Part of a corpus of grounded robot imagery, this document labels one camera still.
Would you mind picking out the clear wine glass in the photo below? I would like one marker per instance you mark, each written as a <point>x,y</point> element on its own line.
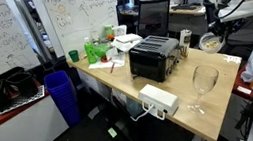
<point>204,80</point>

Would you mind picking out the red pen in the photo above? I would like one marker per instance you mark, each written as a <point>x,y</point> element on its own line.
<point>112,67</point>

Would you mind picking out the white marker sticker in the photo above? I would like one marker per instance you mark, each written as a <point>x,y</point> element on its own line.
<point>232,59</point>

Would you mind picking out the black four-slot toaster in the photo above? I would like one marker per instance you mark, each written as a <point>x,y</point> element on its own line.
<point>153,58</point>

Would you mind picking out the wooden office desk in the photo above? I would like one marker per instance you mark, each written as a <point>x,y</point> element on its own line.
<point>188,11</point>

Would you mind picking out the white styrofoam tray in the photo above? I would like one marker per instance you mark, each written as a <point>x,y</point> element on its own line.
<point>125,41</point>

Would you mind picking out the white rectangular box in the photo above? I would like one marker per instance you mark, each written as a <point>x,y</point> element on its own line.
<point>158,100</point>

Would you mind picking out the white label tag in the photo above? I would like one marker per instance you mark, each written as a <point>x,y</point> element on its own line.
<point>244,90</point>

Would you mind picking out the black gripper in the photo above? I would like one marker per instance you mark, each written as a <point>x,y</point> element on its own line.
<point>234,25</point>

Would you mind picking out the black mesh office chair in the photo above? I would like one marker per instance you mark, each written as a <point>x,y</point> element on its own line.
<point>153,17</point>

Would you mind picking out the clear plastic bowl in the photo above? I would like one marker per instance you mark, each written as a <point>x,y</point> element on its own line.
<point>210,46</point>

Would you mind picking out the green plastic bottle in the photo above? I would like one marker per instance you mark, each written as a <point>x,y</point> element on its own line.
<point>90,52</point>

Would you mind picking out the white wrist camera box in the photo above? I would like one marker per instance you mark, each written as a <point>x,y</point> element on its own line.
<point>248,8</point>

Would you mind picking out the dark green cup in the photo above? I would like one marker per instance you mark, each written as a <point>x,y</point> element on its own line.
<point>74,56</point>

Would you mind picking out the white paper sheet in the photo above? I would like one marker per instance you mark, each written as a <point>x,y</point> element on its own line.
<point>105,64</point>

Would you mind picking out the white perforated tray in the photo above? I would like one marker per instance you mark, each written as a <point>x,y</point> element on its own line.
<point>24,100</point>

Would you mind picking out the whiteboard with smiley face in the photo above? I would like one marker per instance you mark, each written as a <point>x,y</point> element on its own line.
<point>84,16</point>

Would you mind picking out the blue bin stack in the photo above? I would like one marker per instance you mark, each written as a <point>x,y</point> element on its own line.
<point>62,97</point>

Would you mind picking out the pale nuts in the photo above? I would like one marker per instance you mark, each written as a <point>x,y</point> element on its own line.
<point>212,44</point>

